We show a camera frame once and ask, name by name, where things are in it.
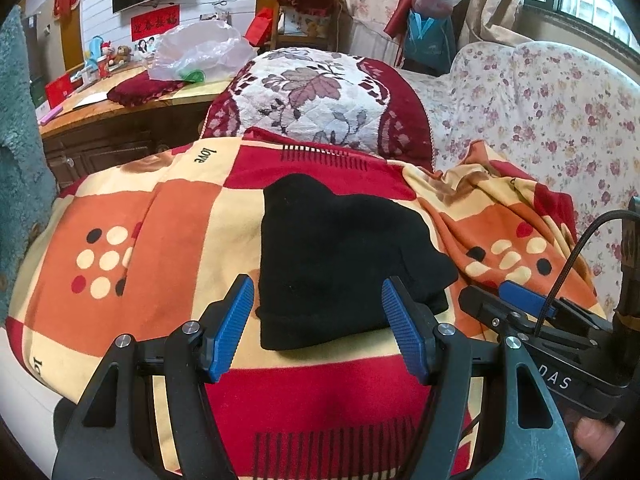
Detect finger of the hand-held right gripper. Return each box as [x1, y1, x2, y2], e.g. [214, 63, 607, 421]
[459, 285, 546, 346]
[500, 280, 616, 333]

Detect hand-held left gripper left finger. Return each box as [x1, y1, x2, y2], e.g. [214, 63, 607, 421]
[51, 274, 256, 480]

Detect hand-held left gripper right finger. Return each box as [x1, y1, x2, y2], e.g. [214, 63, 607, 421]
[381, 276, 581, 480]

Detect black pants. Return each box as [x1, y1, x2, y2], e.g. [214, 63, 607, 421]
[256, 174, 460, 352]

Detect person's right hand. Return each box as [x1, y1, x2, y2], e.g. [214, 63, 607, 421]
[572, 412, 626, 461]

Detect red orange checkered blanket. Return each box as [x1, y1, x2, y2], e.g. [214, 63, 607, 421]
[5, 127, 608, 480]

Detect floral sofa cover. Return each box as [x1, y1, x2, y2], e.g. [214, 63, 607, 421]
[395, 40, 640, 321]

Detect wooden desk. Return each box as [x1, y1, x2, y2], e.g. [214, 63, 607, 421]
[37, 57, 241, 196]

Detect red floral quilted cushion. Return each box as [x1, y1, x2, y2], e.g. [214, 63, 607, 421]
[200, 47, 436, 168]

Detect dark red cloth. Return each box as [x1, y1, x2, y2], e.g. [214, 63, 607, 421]
[106, 70, 201, 108]

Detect blue bag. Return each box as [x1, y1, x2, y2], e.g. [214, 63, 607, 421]
[402, 10, 458, 76]

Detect white paper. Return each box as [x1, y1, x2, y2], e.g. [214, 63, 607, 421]
[72, 91, 108, 111]

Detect teal fluffy jacket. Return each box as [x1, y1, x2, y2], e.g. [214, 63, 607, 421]
[0, 5, 58, 326]

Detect clear plastic bag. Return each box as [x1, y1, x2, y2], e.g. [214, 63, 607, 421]
[149, 19, 258, 83]

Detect red box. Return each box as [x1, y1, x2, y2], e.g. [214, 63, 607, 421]
[44, 74, 76, 108]

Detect beige curtain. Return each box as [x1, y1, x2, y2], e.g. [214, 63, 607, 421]
[457, 0, 533, 51]

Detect red gift bag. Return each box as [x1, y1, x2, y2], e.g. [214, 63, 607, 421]
[244, 7, 273, 47]

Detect blue toy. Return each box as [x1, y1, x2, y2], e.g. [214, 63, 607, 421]
[87, 35, 113, 68]

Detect wooden chair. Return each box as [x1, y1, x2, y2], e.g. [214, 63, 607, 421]
[272, 0, 346, 53]

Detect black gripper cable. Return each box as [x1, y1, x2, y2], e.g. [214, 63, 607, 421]
[534, 207, 631, 338]

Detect red wall banner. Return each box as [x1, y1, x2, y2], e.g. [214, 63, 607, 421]
[131, 4, 180, 41]

